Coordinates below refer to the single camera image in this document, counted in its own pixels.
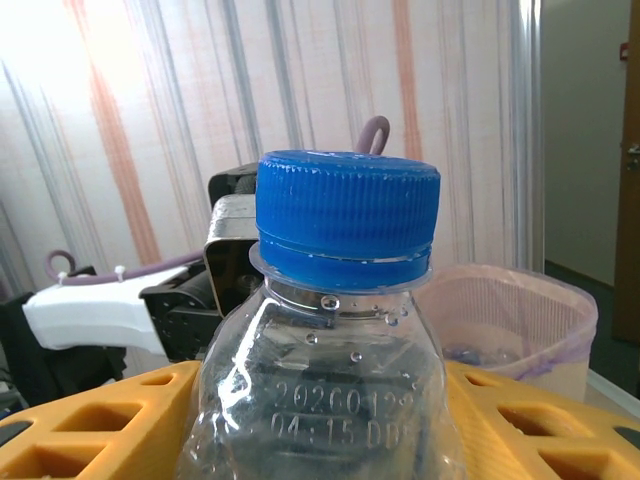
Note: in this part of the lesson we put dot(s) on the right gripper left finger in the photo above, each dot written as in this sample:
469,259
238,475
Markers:
100,440

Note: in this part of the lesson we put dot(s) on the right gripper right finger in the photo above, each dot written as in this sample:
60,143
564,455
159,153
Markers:
550,435

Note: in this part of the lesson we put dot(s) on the clear bottle wide blue cap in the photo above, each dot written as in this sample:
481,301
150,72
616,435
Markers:
345,210

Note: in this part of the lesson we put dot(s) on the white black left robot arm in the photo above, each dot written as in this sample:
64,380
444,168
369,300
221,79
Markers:
85,310

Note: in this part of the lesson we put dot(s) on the beige bin with pink liner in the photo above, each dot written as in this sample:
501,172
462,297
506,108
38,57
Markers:
525,310

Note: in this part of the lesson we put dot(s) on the brown wooden door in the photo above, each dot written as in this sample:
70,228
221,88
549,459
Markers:
631,225

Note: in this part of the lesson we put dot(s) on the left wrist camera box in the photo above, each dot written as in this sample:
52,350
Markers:
232,235

